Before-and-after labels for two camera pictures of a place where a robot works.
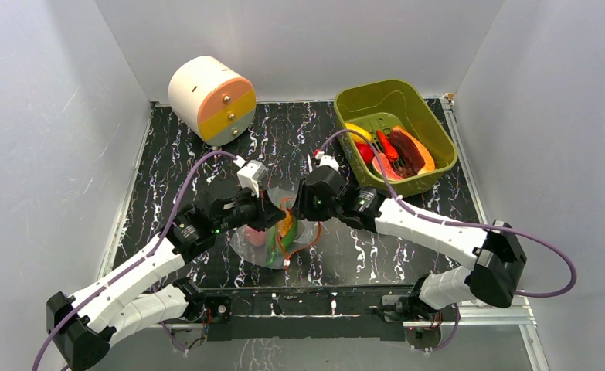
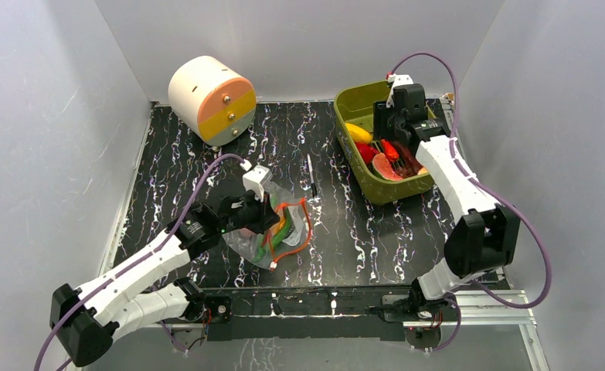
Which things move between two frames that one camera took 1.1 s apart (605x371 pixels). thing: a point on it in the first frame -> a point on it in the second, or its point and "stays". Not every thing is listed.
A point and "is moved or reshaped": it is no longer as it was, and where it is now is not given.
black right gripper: [302, 199] -> [387, 130]
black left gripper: [267, 213] stays
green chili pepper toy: [273, 252] is moved or reshaped
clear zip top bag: [270, 247] stays
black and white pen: [310, 164] stays
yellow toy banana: [357, 137] stays
